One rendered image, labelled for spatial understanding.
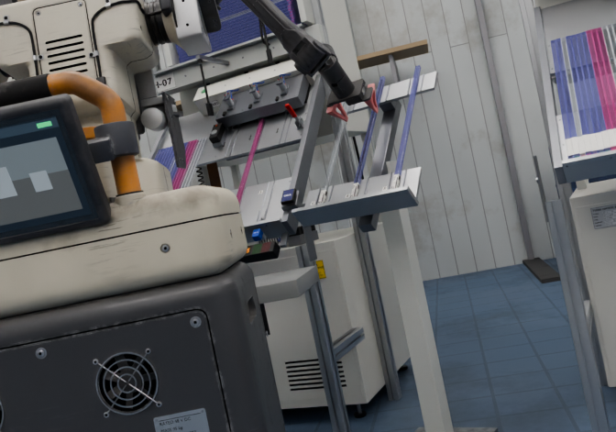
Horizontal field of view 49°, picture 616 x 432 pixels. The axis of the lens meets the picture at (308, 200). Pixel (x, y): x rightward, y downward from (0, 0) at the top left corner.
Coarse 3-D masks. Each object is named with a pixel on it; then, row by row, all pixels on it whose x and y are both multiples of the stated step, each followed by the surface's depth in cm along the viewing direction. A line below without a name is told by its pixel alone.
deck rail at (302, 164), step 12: (312, 96) 237; (324, 96) 243; (312, 108) 231; (312, 120) 229; (312, 132) 227; (300, 144) 220; (312, 144) 225; (300, 156) 216; (312, 156) 223; (300, 168) 213; (300, 180) 211; (300, 204) 208; (288, 216) 198; (288, 228) 200
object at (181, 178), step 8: (184, 144) 253; (192, 144) 250; (200, 144) 248; (160, 152) 257; (168, 152) 254; (192, 152) 246; (200, 152) 244; (160, 160) 253; (168, 160) 251; (192, 160) 243; (168, 168) 247; (176, 168) 244; (192, 168) 239; (176, 176) 240; (184, 176) 238; (192, 176) 237; (176, 184) 237; (184, 184) 234
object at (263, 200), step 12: (288, 180) 212; (252, 192) 216; (264, 192) 213; (276, 192) 211; (240, 204) 214; (252, 204) 212; (264, 204) 209; (276, 204) 207; (252, 216) 207; (264, 216) 204; (276, 216) 202
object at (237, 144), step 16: (304, 112) 234; (192, 128) 261; (208, 128) 255; (240, 128) 245; (256, 128) 241; (272, 128) 236; (288, 128) 231; (160, 144) 263; (208, 144) 248; (224, 144) 243; (240, 144) 238; (272, 144) 229; (288, 144) 233; (208, 160) 241; (224, 160) 238
